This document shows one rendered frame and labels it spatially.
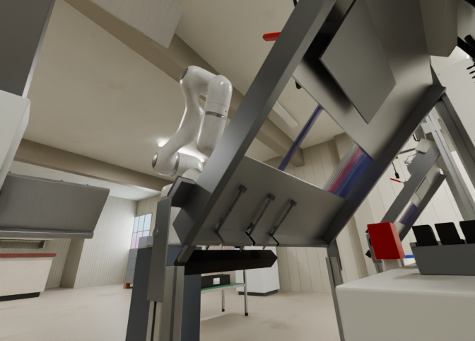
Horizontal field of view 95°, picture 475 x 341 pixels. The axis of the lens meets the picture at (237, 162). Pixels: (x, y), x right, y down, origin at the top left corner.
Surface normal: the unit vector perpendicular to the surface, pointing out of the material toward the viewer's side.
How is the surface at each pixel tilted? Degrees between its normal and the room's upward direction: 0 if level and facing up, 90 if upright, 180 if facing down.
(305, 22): 90
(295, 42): 90
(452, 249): 90
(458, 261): 90
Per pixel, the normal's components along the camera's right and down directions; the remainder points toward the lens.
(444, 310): -0.68, -0.27
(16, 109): 0.68, -0.32
